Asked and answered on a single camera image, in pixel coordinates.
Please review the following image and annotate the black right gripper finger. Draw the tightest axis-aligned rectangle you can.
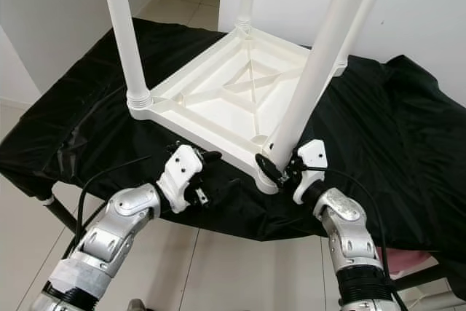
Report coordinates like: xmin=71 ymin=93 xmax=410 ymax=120
xmin=254 ymin=153 xmax=285 ymax=182

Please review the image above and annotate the white plastic table top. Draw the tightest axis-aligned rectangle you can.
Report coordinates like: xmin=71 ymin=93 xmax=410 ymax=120
xmin=127 ymin=23 xmax=348 ymax=195

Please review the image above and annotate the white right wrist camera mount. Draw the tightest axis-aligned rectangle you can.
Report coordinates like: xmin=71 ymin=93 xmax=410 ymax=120
xmin=291 ymin=138 xmax=328 ymax=206

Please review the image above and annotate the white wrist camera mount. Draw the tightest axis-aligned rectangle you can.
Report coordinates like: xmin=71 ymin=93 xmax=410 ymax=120
xmin=157 ymin=143 xmax=205 ymax=215
xmin=291 ymin=138 xmax=328 ymax=206

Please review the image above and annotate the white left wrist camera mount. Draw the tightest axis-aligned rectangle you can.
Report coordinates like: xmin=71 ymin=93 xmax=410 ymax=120
xmin=157 ymin=143 xmax=205 ymax=215

